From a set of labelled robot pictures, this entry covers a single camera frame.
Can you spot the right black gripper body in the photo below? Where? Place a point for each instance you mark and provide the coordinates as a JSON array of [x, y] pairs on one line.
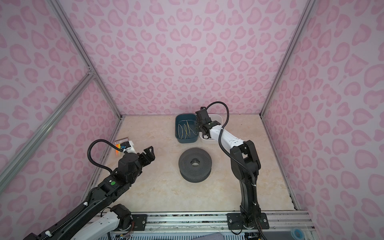
[[200, 125]]

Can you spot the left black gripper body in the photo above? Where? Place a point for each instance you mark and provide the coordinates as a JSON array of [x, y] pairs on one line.
[[136, 175]]

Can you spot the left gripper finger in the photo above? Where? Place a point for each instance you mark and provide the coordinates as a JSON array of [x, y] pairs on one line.
[[145, 159], [149, 153]]

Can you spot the dark teal plastic tray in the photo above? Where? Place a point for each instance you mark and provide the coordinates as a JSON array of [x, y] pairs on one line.
[[186, 128]]

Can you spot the black perforated cable spool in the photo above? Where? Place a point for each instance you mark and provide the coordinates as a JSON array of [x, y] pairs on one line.
[[195, 165]]

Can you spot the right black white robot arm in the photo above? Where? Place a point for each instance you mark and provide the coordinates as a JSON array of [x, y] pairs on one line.
[[245, 163]]

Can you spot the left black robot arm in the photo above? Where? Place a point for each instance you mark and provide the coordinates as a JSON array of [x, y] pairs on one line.
[[119, 181]]

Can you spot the white plastic tray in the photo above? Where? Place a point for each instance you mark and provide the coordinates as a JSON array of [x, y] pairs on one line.
[[205, 140]]

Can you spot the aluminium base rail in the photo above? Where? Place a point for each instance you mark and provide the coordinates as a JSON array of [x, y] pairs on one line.
[[275, 225]]

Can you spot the diagonal aluminium frame strut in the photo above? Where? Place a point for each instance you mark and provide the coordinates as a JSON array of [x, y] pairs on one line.
[[20, 159]]

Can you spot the right aluminium frame strut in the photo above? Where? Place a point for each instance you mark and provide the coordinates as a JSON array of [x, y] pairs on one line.
[[310, 7]]

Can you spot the left aluminium frame strut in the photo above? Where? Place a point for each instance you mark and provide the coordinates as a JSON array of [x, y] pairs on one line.
[[64, 20]]

